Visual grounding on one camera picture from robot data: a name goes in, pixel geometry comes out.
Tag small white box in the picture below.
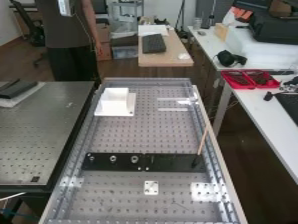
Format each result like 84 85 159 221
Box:
93 87 137 118

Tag thin stick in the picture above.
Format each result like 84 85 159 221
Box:
195 124 210 156

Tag black plate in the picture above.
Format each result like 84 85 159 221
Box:
81 152 209 174

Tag wooden table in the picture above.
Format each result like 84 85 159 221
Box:
137 24 195 68

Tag black textured pad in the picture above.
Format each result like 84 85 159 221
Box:
141 33 167 55

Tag red tray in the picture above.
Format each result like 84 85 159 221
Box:
246 69 282 89
221 70 257 90

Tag black headphones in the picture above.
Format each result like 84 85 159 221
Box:
215 49 249 67

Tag clear box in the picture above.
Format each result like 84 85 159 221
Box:
38 77 250 224

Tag white desk with keyboard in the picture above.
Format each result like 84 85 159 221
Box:
229 74 298 185

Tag person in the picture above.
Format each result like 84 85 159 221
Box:
34 0 104 88

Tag black flat bar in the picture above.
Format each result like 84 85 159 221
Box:
0 78 40 100

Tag black keyboard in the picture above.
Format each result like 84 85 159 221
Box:
274 93 298 127

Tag black case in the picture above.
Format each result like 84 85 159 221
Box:
245 0 298 45

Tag small white square bracket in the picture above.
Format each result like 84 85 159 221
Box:
142 180 159 195

